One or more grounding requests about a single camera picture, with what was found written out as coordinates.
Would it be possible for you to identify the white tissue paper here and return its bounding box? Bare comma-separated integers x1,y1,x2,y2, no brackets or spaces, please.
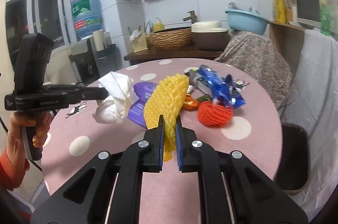
92,71,134,124

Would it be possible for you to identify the purple tissue plastic bag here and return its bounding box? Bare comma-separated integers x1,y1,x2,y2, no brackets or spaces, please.
127,82,157,128

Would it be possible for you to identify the yellow foam fruit net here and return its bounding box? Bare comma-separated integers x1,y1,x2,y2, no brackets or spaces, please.
144,74,189,162

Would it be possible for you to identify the person left hand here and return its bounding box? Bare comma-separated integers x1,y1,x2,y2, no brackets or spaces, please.
6,110,53,169

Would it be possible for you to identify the water dispenser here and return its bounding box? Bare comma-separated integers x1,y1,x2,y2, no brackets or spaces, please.
67,36,118,85

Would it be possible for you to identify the pink polka dot tablecloth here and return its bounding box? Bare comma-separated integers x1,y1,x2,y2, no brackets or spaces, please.
42,59,282,223

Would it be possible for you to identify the paper towel roll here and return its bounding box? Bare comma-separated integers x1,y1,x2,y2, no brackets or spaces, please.
93,30,105,51

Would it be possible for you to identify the orange peel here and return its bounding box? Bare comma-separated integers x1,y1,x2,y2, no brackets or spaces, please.
182,94,199,110

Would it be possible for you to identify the beige tissue holder basket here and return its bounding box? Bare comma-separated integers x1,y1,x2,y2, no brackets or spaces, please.
129,30,148,52

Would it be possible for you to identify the red foam fruit net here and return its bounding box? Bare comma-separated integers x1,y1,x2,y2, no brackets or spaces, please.
198,101,234,127

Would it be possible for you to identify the wooden counter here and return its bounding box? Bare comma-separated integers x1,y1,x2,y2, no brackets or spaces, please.
124,45,223,65

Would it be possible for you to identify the blue water jug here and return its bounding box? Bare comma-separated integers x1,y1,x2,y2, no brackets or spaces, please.
71,0,102,39

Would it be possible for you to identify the green leaf scrap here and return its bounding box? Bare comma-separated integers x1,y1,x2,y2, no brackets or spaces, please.
197,94,213,103

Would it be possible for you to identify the window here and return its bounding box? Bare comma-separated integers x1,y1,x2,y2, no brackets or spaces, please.
5,0,77,67

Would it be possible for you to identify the green white carton box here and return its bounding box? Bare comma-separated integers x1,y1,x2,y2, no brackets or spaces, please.
185,68,213,96

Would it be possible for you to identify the yellow soap bottle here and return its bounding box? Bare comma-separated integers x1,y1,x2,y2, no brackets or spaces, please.
153,18,164,32

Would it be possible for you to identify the blue snack wrapper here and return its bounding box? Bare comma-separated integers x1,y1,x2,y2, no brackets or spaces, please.
198,64,246,109

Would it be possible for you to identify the woven wicker sink basin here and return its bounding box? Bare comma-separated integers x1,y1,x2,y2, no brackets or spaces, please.
150,27,192,50

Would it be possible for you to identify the white sheet cover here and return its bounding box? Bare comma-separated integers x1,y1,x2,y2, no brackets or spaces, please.
281,30,337,220

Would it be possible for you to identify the bronze faucet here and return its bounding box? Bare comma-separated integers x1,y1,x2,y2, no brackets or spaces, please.
183,10,198,24

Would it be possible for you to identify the brown white rice cooker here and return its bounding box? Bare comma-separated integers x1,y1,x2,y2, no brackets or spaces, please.
191,20,230,51

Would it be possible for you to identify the floral cloth cover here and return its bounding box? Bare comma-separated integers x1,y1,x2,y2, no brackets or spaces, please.
215,31,292,108

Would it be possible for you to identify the wooden side shelf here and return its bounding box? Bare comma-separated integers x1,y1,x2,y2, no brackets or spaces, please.
269,22,305,78

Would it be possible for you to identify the light blue plastic basin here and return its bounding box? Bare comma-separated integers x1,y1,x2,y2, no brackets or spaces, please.
225,9,270,35

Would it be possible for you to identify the green soda bottle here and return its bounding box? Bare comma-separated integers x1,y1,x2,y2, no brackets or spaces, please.
320,1,331,37

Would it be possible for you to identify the white microwave oven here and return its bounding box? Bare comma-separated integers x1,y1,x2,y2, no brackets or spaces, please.
296,0,337,34

